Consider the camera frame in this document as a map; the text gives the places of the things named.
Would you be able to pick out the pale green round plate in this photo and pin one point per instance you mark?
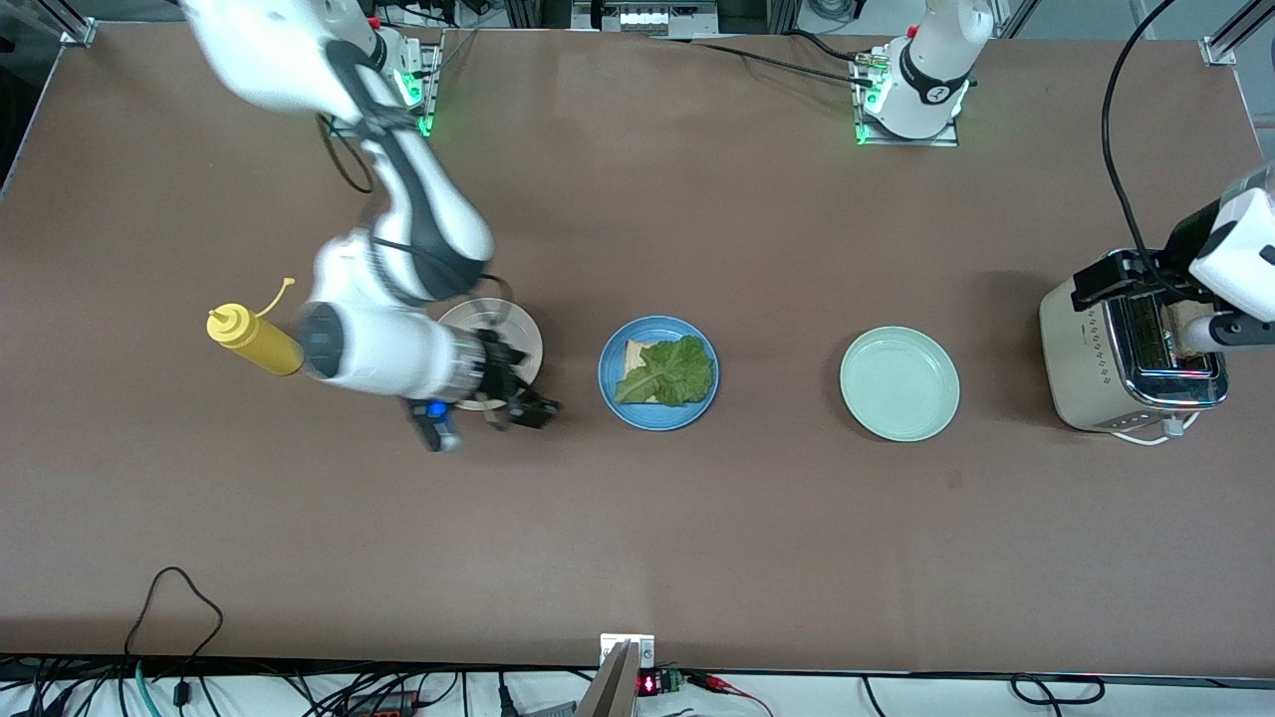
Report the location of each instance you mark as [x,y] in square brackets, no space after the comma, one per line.
[899,384]

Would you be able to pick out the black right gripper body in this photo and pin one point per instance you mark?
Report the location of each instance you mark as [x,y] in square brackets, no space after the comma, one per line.
[497,369]

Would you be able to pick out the yellow mustard squeeze bottle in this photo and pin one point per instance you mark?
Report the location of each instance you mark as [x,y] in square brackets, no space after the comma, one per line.
[254,341]

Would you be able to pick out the green lettuce leaf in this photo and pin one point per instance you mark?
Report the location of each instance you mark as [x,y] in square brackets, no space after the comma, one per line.
[672,373]

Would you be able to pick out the silver two-slot toaster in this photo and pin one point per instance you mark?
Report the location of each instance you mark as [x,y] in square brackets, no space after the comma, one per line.
[1081,358]

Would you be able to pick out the grey lit electronics unit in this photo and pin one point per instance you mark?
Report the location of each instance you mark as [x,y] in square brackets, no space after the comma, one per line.
[645,15]

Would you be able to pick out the blue round plate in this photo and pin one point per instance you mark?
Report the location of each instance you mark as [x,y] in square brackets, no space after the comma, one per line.
[618,349]

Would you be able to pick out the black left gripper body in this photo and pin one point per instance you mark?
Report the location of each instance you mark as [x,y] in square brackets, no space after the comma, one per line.
[1178,246]

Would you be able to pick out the brown toast bread slice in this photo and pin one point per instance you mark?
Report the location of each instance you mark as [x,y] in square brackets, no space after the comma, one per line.
[634,357]
[1177,329]

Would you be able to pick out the grey metal camera mount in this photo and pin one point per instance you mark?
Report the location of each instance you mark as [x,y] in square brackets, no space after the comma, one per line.
[618,677]

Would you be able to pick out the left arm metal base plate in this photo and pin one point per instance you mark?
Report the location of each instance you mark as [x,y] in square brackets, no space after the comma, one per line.
[951,134]

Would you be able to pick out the red and black lead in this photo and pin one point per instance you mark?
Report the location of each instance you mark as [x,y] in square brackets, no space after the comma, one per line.
[727,687]

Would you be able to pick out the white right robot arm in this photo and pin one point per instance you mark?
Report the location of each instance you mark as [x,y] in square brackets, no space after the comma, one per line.
[379,349]

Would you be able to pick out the beige round plate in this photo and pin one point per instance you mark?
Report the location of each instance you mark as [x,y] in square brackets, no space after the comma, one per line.
[520,334]

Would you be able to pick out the red LED display module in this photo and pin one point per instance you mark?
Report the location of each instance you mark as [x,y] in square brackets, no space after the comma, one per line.
[657,683]

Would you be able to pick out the aluminium corner frame bracket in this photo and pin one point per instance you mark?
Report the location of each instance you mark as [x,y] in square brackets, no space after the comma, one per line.
[1230,40]
[78,32]

